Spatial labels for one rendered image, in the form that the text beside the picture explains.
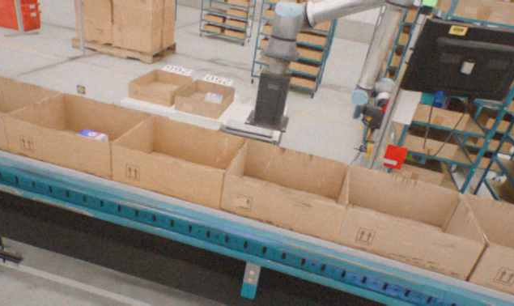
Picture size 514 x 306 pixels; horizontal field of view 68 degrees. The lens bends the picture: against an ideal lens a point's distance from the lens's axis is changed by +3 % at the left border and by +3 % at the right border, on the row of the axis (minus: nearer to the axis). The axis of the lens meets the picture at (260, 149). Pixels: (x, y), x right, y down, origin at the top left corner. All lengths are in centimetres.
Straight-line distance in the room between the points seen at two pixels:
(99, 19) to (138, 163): 503
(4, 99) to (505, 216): 201
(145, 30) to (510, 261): 531
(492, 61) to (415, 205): 73
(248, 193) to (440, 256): 60
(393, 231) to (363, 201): 31
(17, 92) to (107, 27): 438
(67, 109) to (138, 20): 423
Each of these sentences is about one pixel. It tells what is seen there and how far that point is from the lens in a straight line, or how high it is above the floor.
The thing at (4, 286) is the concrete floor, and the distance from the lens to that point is 240.
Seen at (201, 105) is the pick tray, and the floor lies 82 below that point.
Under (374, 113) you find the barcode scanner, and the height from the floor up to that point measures 106.
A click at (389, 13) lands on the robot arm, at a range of 211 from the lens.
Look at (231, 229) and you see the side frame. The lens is 120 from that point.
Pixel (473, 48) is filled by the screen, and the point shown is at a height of 146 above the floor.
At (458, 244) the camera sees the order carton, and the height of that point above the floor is 103.
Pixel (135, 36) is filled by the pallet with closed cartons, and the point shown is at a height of 35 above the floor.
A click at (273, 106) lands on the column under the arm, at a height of 89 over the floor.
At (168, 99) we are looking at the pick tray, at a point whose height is 80.
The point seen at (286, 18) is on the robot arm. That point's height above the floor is 139.
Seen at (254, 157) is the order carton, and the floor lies 98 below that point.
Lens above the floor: 167
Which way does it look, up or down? 27 degrees down
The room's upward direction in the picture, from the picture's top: 10 degrees clockwise
